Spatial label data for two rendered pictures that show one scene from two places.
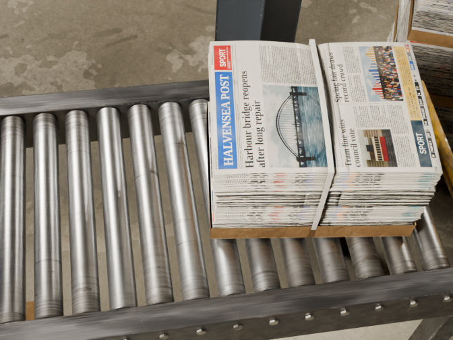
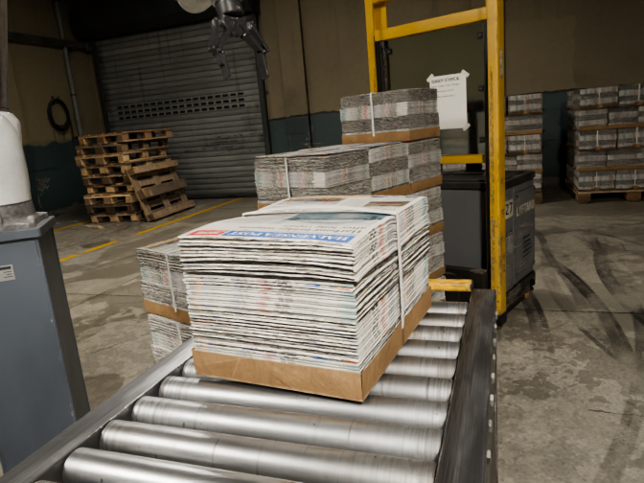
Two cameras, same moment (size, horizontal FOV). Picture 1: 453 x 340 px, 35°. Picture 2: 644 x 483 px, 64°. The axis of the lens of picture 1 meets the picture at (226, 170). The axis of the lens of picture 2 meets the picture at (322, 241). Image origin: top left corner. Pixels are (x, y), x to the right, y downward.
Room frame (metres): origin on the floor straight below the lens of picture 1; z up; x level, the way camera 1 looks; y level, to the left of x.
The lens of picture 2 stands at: (0.30, 0.57, 1.18)
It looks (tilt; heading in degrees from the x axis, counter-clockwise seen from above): 13 degrees down; 303
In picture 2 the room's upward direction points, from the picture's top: 5 degrees counter-clockwise
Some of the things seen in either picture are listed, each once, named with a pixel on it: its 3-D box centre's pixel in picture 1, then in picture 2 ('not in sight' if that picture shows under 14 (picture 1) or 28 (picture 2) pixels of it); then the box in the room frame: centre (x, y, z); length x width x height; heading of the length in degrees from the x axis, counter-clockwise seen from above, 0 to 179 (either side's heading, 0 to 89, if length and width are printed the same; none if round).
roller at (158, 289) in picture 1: (149, 201); (255, 459); (0.71, 0.15, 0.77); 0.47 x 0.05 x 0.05; 13
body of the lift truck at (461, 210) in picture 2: not in sight; (466, 238); (1.28, -2.56, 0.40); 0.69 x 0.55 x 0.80; 172
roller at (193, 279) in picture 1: (182, 197); (276, 429); (0.72, 0.08, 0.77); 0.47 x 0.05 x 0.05; 13
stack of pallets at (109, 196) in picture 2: not in sight; (130, 173); (7.24, -4.73, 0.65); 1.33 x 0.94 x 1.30; 107
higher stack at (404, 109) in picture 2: not in sight; (395, 225); (1.38, -1.77, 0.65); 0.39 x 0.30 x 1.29; 172
